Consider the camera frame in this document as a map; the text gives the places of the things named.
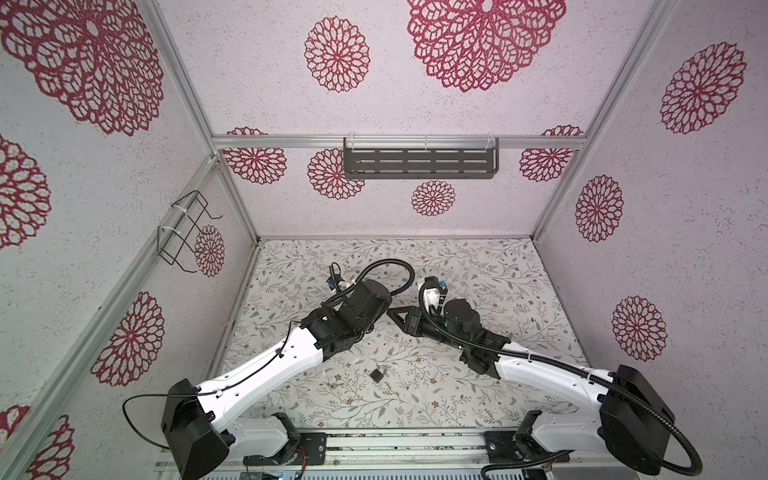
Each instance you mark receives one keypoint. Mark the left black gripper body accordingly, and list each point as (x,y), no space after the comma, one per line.
(361,331)

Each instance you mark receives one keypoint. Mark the black wire wall basket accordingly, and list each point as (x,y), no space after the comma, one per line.
(193,243)

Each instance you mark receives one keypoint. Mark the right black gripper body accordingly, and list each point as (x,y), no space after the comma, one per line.
(424,330)

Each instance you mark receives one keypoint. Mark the grey slotted wall shelf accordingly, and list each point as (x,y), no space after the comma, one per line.
(425,163)

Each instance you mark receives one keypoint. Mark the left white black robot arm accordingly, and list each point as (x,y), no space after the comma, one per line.
(203,424)

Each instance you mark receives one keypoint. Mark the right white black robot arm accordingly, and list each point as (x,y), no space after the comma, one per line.
(615,410)

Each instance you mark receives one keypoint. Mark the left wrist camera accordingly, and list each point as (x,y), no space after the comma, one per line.
(335,281)

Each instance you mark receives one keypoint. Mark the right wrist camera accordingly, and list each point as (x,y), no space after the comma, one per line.
(433,293)

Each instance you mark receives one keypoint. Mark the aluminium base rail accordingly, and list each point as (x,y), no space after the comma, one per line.
(387,449)

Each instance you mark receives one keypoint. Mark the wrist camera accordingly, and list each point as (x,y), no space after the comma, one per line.
(433,293)
(335,281)

